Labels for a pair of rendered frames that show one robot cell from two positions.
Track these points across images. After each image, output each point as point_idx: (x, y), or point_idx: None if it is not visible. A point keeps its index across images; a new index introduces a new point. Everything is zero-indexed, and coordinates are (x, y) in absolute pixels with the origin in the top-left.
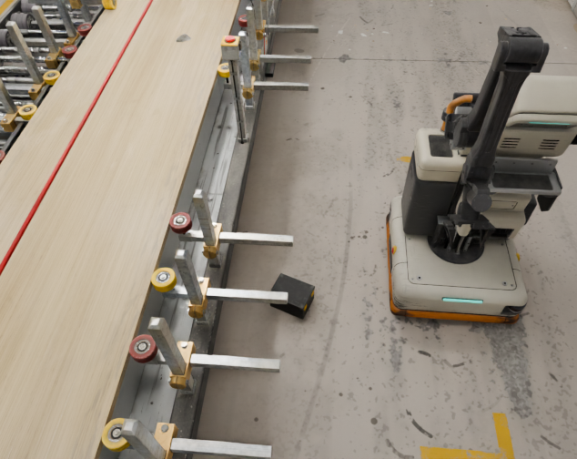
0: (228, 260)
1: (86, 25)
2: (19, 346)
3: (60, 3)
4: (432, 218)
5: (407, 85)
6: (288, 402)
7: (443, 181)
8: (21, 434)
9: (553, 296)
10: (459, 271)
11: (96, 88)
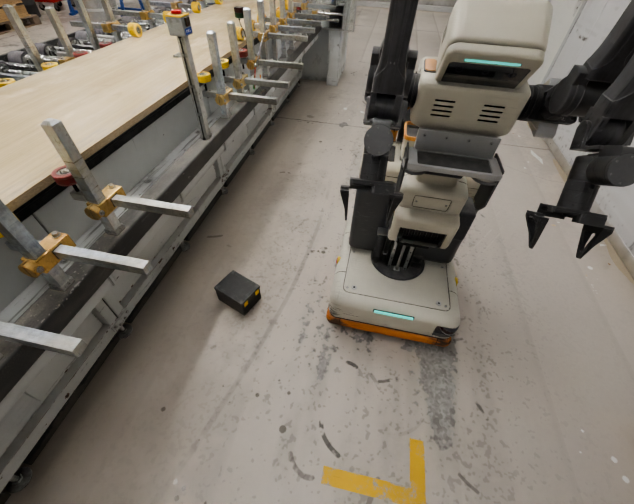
0: (136, 231)
1: (107, 42)
2: None
3: (84, 18)
4: (374, 230)
5: None
6: (201, 395)
7: None
8: None
9: (489, 326)
10: (394, 286)
11: (79, 75)
